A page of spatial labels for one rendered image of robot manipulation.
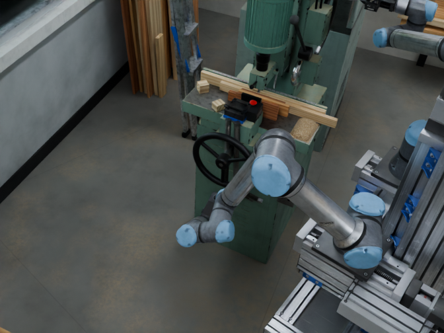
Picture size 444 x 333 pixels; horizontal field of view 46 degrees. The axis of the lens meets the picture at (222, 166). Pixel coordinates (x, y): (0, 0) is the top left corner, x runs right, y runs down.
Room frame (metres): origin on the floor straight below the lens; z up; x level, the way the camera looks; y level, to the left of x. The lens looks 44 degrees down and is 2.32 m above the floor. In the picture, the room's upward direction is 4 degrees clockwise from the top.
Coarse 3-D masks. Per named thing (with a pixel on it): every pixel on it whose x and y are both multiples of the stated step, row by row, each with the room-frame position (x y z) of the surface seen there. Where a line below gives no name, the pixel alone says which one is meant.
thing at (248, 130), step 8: (224, 120) 1.68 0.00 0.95; (232, 120) 1.67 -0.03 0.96; (256, 120) 1.69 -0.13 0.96; (224, 128) 1.67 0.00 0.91; (232, 128) 1.66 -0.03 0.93; (240, 128) 1.65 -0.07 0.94; (248, 128) 1.63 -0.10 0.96; (256, 128) 1.70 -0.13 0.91; (232, 136) 1.66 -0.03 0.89; (240, 136) 1.64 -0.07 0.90; (248, 136) 1.63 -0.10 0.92; (248, 144) 1.63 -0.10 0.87
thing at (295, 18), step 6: (294, 18) 1.72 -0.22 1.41; (294, 24) 1.72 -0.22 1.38; (300, 36) 1.83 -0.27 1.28; (300, 42) 1.88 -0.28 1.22; (300, 48) 1.96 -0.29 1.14; (306, 48) 1.96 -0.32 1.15; (312, 48) 1.97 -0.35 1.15; (300, 54) 1.95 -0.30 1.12; (306, 54) 1.94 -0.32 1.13; (312, 54) 1.98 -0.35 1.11; (306, 60) 1.95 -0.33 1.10
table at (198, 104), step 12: (192, 96) 1.89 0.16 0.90; (204, 96) 1.90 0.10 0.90; (216, 96) 1.91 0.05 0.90; (192, 108) 1.84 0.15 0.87; (204, 108) 1.82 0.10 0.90; (216, 120) 1.79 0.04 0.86; (264, 120) 1.76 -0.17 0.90; (276, 120) 1.77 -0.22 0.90; (288, 120) 1.78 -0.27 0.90; (264, 132) 1.70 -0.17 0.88; (252, 144) 1.64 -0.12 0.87; (300, 144) 1.64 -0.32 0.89; (312, 144) 1.67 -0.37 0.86
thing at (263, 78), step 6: (270, 60) 1.97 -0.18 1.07; (270, 66) 1.92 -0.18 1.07; (252, 72) 1.87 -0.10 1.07; (258, 72) 1.87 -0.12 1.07; (264, 72) 1.88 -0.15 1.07; (270, 72) 1.90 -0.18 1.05; (252, 78) 1.86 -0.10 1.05; (258, 78) 1.85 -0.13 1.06; (264, 78) 1.84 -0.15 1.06; (270, 78) 1.91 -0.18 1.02; (258, 84) 1.85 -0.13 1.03; (264, 84) 1.85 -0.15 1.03
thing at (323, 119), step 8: (224, 88) 1.95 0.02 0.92; (232, 88) 1.94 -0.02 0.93; (240, 88) 1.93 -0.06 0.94; (288, 104) 1.84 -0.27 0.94; (296, 112) 1.82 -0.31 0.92; (304, 112) 1.80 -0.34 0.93; (312, 112) 1.79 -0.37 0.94; (320, 120) 1.77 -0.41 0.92; (328, 120) 1.76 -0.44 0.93; (336, 120) 1.75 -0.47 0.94
